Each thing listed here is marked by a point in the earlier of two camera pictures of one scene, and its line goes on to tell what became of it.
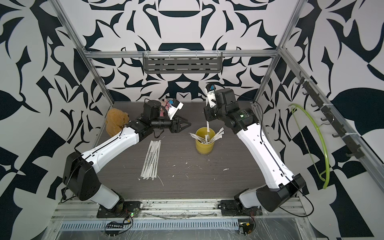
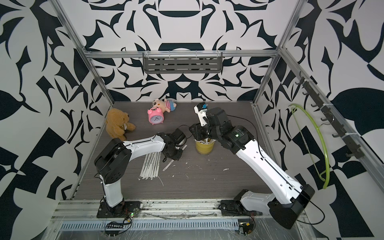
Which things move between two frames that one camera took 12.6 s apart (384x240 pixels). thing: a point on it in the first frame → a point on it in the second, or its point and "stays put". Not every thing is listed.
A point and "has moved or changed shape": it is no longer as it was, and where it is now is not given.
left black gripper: [178, 124] → [178, 156]
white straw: [208, 129] has moved or changed shape
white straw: [148, 160] stays put
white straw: [148, 169] stays put
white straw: [151, 160] stays put
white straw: [159, 142] stays put
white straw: [155, 160] stays put
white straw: [146, 159] stays put
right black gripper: [209, 116] → [197, 132]
